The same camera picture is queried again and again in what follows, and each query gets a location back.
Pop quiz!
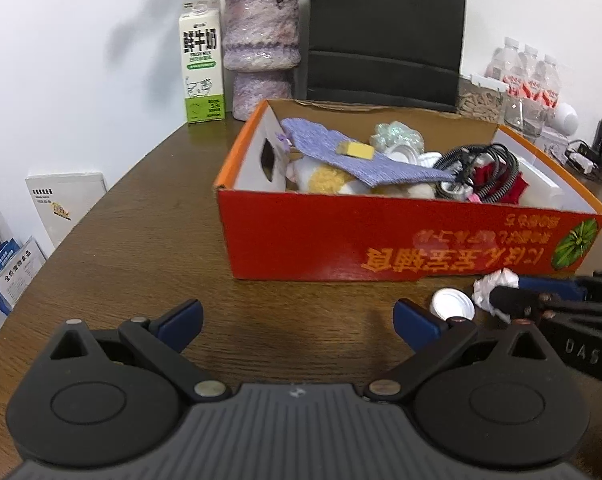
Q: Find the red label water bottle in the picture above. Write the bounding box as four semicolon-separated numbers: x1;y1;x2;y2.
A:
518;44;539;98
485;36;524;93
531;54;561;111

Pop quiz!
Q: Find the white tissue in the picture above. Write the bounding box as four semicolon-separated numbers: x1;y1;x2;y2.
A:
472;268;521;323

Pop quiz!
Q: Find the iridescent mesh ball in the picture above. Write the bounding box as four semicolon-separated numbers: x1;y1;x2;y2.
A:
371;121;424;153

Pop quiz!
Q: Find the yellow plush toy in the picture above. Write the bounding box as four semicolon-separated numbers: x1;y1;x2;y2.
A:
286;157;439;198

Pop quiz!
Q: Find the purple knitted cloth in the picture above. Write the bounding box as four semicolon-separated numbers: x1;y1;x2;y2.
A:
279;117;457;186

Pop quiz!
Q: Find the green white milk carton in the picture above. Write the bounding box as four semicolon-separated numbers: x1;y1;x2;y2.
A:
178;0;227;123

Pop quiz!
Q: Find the red fabric piece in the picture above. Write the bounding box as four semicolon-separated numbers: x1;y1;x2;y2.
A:
471;162;529;206

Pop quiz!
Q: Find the white flat board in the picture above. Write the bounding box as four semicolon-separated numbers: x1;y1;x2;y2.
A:
25;172;108;248

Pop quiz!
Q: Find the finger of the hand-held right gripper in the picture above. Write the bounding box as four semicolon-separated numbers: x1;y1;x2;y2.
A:
491;286;574;321
518;276;589;301

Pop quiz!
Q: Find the yellow sponge block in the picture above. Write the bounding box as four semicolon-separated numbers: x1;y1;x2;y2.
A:
336;141;375;161

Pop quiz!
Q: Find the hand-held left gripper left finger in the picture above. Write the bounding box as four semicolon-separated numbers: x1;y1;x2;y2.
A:
43;299;232;403

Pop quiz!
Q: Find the white ring lid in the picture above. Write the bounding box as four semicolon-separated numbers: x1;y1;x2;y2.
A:
386;144;442;167

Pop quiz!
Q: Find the black paper bag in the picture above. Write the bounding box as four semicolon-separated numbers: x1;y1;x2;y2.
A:
306;0;468;113

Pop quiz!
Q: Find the white bottle cap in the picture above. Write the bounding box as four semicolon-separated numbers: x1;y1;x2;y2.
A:
430;287;477;322

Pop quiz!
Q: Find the white printed tin box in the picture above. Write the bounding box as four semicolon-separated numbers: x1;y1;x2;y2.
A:
536;127;577;158

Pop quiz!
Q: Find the black braided cable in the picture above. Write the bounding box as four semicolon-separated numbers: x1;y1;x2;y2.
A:
433;144;522;203

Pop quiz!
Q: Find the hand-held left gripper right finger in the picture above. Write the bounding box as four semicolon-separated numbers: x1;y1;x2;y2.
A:
365;299;557;403

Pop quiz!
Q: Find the translucent white plastic container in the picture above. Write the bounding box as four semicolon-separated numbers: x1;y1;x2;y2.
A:
518;155;564;208

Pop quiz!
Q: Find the clear glass cup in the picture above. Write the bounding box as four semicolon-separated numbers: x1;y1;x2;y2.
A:
502;95;547;136

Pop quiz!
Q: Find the clear seed storage container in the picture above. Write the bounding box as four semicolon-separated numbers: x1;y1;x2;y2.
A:
456;72;507;122

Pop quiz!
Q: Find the purple marbled vase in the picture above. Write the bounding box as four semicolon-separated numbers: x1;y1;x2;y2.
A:
222;0;301;122

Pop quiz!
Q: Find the orange cardboard box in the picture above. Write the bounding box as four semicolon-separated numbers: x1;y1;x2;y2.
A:
212;99;602;283

